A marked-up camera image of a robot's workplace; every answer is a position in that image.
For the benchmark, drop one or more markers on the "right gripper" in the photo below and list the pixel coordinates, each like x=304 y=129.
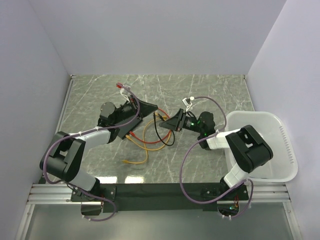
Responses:
x=174 y=123

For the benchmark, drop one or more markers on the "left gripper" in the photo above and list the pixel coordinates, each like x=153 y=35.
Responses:
x=145 y=108

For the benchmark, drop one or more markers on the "black network switch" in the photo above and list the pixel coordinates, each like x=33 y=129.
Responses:
x=125 y=130

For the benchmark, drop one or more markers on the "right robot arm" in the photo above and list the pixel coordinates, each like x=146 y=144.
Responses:
x=248 y=148

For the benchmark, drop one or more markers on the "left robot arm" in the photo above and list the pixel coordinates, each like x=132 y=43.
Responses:
x=66 y=151

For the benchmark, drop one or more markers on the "white plastic bin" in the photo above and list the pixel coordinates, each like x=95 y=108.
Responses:
x=283 y=167

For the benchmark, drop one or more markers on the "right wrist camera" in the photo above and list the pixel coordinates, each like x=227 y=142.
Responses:
x=187 y=101

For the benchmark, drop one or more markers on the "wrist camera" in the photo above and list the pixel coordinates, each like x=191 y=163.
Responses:
x=187 y=101
x=124 y=90

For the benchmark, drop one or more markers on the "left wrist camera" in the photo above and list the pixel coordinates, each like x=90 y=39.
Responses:
x=124 y=90

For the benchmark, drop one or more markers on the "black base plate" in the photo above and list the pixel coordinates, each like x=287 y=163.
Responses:
x=161 y=196

